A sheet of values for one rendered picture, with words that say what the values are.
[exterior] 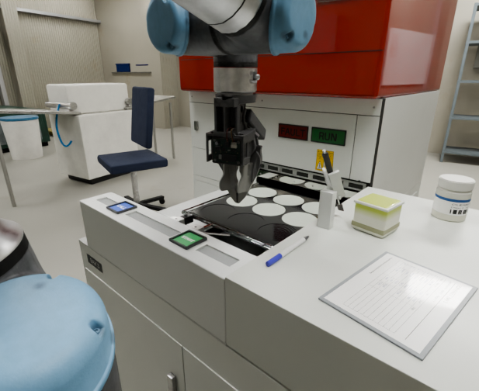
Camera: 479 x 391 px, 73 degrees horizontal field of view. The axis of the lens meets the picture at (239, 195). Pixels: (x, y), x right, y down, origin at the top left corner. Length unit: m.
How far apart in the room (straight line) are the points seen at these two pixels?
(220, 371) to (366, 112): 0.76
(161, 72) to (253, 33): 8.21
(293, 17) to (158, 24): 0.18
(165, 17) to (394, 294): 0.50
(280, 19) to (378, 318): 0.39
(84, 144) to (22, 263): 3.89
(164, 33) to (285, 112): 0.73
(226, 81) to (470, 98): 6.18
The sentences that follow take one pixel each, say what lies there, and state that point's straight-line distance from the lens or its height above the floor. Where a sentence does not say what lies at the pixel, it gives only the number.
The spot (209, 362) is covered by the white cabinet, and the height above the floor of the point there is 0.74.
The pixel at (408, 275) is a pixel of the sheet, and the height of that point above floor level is 0.97.
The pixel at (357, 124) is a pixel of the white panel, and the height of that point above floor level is 1.14.
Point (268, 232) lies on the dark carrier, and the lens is 0.84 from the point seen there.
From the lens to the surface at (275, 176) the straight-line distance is 1.19.
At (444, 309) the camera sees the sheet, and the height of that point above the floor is 0.97.
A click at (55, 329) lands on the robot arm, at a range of 0.30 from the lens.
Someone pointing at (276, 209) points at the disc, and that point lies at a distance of 0.98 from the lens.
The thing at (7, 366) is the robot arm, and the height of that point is 1.10.
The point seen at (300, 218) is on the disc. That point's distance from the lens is 0.93.
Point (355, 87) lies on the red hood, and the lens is 0.98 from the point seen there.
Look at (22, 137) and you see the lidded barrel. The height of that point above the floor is 0.37.
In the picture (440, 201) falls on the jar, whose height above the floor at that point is 1.01.
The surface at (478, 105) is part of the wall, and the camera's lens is 6.63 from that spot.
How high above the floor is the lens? 1.28
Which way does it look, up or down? 20 degrees down
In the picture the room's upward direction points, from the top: straight up
